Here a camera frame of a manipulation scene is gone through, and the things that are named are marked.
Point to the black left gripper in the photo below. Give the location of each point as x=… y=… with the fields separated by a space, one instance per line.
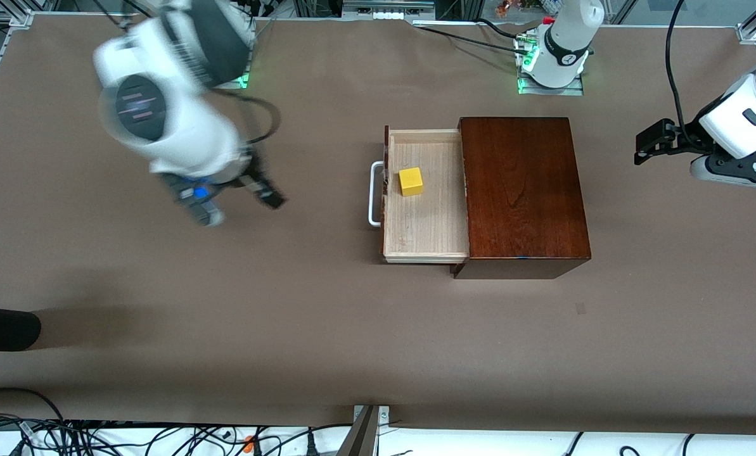
x=677 y=143

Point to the brown table cover sheet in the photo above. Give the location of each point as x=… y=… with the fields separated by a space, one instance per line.
x=289 y=316

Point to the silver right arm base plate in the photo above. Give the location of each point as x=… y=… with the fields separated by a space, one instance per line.
x=241 y=83

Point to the dark metal beam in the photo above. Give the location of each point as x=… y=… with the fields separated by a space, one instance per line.
x=358 y=440

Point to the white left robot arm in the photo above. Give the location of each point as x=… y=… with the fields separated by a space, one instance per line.
x=568 y=38

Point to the black round-ended object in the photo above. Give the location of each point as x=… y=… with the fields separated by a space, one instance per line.
x=4 y=328

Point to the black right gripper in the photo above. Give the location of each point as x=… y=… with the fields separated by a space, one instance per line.
x=255 y=180

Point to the dark brown wooden cabinet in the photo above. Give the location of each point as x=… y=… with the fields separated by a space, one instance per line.
x=530 y=190

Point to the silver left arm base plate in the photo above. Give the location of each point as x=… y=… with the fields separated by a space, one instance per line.
x=552 y=91

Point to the grey metal connector box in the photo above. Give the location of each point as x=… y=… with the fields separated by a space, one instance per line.
x=387 y=6

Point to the small orange connector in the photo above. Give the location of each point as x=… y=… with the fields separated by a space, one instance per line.
x=248 y=443

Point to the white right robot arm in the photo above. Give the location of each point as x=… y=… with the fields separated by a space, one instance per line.
x=181 y=133

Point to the small orange object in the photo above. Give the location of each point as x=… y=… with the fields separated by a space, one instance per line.
x=507 y=7

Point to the silver metal bracket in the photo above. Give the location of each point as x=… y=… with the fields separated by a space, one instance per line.
x=383 y=413

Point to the yellow cube block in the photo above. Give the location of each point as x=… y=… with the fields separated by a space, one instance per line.
x=410 y=182

